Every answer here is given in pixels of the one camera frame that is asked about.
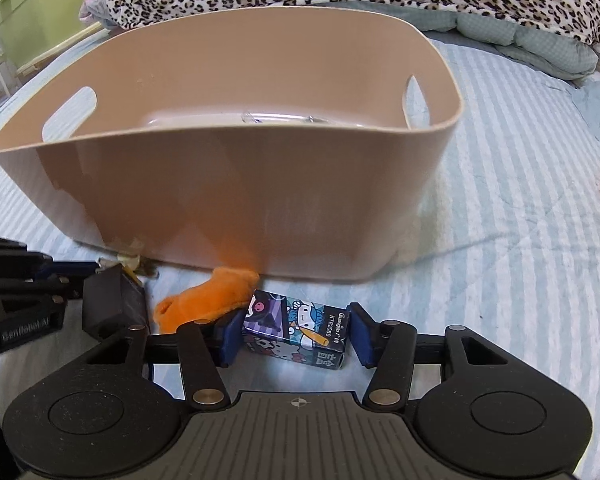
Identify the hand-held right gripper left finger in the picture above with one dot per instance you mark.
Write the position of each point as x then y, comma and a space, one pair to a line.
229, 338

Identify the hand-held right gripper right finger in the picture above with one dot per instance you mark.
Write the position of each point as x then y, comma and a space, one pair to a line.
362, 338

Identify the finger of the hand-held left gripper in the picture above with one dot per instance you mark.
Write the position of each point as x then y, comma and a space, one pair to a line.
40, 291
70, 268

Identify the small black box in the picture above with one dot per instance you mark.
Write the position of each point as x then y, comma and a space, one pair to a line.
112, 305

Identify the cartoon printed small box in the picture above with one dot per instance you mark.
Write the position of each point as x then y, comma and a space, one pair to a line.
295, 327

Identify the beige plastic basket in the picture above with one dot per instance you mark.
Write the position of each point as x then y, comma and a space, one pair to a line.
230, 185

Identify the orange plush toy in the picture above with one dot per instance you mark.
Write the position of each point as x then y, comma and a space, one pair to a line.
205, 296

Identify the crumpled yellow wrapper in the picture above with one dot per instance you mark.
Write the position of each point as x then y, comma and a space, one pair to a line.
130, 263

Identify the blue striped bed sheet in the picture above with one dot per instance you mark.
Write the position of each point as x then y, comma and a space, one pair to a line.
505, 185

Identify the pink cloth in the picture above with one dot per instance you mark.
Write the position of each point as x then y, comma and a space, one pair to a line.
91, 6

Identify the green plastic storage box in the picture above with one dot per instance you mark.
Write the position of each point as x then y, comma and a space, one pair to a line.
40, 5

